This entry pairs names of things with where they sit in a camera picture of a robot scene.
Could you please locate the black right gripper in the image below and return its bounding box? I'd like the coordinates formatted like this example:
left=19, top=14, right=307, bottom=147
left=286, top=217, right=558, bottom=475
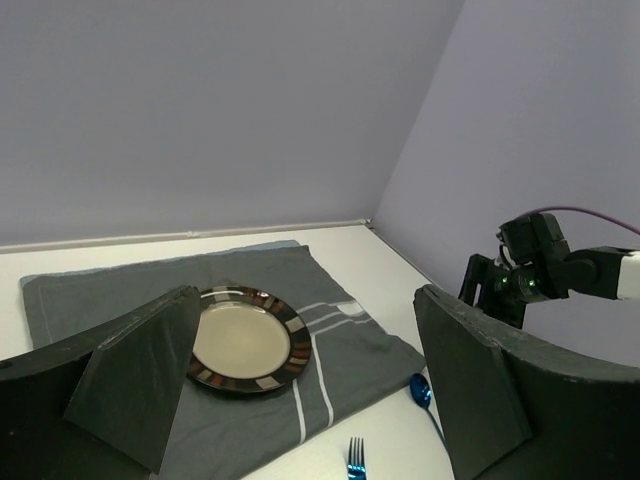
left=459, top=212, right=630, bottom=329

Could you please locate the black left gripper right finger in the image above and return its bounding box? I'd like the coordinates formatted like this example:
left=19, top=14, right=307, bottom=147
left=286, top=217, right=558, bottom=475
left=414, top=285, right=639, bottom=479

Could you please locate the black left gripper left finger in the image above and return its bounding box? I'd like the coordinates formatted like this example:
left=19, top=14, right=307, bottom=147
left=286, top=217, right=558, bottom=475
left=1, top=287, right=200, bottom=479

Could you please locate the grey striped cloth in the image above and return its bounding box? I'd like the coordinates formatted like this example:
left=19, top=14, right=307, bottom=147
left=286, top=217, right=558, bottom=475
left=21, top=242, right=424, bottom=459

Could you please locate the dark rimmed dinner plate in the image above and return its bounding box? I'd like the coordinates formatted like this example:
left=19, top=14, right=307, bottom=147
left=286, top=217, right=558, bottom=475
left=188, top=286, right=312, bottom=395

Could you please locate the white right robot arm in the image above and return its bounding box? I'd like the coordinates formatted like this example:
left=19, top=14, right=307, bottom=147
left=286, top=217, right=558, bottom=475
left=459, top=206, right=639, bottom=329

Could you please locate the blue metallic spoon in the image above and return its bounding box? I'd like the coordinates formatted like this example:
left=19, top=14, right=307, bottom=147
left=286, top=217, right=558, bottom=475
left=409, top=373, right=446, bottom=446

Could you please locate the blue metallic fork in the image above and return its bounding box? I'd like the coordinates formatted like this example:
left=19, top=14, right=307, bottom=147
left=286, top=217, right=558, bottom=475
left=347, top=437, right=367, bottom=480

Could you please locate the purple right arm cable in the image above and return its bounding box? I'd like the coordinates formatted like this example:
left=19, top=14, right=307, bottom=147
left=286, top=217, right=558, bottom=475
left=519, top=204, right=640, bottom=241

